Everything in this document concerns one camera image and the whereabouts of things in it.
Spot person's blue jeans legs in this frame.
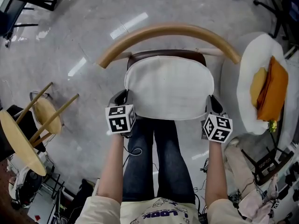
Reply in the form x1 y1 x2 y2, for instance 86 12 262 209
122 118 196 204

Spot black office chair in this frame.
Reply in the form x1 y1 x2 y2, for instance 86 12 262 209
253 0 299 41

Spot wooden chair with curved back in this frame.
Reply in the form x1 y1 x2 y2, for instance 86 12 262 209
96 23 242 122

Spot yellow flowers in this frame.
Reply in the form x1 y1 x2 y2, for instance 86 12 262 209
267 119 279 133

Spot round wooden table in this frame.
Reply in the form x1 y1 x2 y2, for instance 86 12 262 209
0 82 80 177

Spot white round fluffy armchair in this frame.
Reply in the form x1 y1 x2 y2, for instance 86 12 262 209
221 31 290 135

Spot small round wooden stool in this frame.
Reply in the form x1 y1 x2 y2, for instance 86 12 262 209
29 90 65 135

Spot person's cream printed shirt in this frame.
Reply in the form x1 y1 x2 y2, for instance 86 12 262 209
78 194 263 224

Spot pile of pale clothes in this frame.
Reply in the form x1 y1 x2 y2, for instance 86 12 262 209
223 136 281 224

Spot orange pillow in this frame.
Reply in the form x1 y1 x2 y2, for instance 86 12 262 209
256 56 289 122

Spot white seat cushion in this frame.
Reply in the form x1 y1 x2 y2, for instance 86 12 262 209
123 55 215 122

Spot black round device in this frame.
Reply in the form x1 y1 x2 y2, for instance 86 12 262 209
8 167 44 210

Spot yellow pillow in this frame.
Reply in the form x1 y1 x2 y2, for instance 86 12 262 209
249 68 268 107

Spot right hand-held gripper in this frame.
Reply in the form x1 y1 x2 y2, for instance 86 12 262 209
202 95 234 144

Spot blue chair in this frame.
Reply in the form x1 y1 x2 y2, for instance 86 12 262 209
0 0 39 48

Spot person's left forearm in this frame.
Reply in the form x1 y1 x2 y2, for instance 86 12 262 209
96 133 128 204

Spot person's right forearm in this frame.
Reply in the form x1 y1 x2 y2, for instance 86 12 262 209
204 140 230 208

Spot black cable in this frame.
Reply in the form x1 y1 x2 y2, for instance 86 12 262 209
122 134 143 170

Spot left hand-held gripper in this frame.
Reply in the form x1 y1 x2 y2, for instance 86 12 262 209
105 89 137 134

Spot small black bench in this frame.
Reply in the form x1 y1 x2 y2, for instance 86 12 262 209
240 147 295 186

